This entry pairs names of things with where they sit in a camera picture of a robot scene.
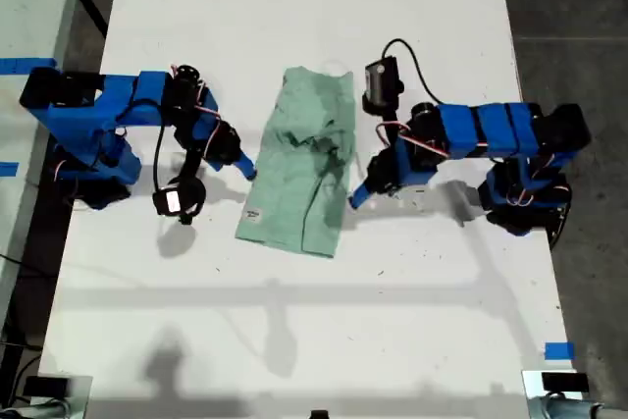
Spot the pale green T-shirt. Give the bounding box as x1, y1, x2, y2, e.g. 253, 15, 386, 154
234, 65, 355, 259

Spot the black stand leg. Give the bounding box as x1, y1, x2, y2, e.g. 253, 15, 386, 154
78, 0, 110, 40

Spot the long blue tape strip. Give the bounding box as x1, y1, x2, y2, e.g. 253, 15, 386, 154
0, 58, 57, 75

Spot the square blue tape piece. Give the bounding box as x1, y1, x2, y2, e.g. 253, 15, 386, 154
544, 341, 575, 361

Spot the shiny metal plate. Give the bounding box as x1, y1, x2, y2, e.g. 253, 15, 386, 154
521, 368, 593, 419
36, 374, 94, 419

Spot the small black box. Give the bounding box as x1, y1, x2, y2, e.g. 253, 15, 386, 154
23, 376, 70, 397
542, 372, 590, 393

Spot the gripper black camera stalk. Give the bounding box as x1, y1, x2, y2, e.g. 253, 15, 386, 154
176, 147, 203, 185
378, 112, 402, 146

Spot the gripper black camera cable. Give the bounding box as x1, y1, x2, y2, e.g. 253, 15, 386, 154
381, 37, 444, 104
152, 123, 167, 193

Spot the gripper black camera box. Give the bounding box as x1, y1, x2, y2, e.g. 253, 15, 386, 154
152, 177, 207, 225
361, 57, 405, 117

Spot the black arm base cable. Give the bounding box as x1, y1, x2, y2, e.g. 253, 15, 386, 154
548, 202, 574, 250

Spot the thin black floor cable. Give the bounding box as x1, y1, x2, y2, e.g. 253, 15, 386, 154
0, 252, 31, 277

